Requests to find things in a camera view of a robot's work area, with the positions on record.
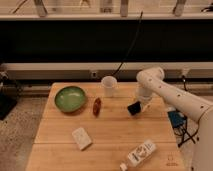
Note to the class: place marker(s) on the green ceramic bowl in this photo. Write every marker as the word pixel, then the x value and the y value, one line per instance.
pixel 70 99

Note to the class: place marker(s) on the white sponge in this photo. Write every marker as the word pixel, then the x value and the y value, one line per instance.
pixel 81 138

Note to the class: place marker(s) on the black eraser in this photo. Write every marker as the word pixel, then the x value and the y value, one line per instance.
pixel 134 108

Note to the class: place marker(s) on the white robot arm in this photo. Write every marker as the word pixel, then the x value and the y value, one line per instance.
pixel 194 107

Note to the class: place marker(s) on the red brown toy object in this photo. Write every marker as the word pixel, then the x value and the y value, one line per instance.
pixel 97 106

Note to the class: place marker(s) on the blue box beside table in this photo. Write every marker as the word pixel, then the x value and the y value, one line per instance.
pixel 175 119

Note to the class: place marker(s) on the white plastic bottle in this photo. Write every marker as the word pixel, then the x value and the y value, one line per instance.
pixel 138 155

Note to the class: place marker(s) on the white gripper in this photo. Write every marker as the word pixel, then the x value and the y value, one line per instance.
pixel 143 94

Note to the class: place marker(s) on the white plastic cup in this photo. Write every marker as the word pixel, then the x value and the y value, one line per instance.
pixel 109 84

